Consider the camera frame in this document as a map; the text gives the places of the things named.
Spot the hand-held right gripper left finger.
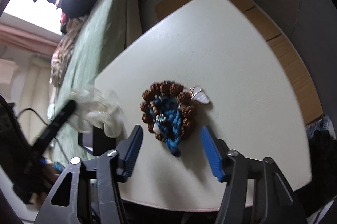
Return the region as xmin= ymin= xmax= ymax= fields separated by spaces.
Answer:
xmin=34 ymin=124 xmax=144 ymax=224

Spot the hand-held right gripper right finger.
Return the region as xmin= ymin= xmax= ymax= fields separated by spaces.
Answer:
xmin=199 ymin=125 xmax=309 ymax=224

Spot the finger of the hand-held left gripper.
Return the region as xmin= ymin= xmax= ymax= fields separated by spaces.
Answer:
xmin=31 ymin=100 xmax=77 ymax=154
xmin=78 ymin=126 xmax=117 ymax=156

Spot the clear plastic bag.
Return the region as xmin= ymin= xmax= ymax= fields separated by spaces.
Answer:
xmin=66 ymin=86 xmax=125 ymax=138

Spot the blue bead strand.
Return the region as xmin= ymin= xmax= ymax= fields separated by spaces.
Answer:
xmin=149 ymin=96 xmax=185 ymax=158

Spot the white butterfly pendant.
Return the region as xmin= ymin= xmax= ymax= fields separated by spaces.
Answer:
xmin=188 ymin=85 xmax=212 ymax=105

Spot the brown seed bead bracelet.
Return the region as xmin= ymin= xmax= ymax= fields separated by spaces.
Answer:
xmin=140 ymin=80 xmax=197 ymax=142

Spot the brown patterned blanket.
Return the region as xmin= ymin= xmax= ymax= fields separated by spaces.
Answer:
xmin=49 ymin=14 xmax=88 ymax=89

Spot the dark cloth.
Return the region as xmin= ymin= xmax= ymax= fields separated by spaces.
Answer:
xmin=305 ymin=115 xmax=337 ymax=205

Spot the cream leather mat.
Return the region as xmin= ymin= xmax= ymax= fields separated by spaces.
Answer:
xmin=93 ymin=0 xmax=313 ymax=212

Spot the black cable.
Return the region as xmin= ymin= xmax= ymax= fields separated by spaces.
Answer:
xmin=16 ymin=107 xmax=52 ymax=126

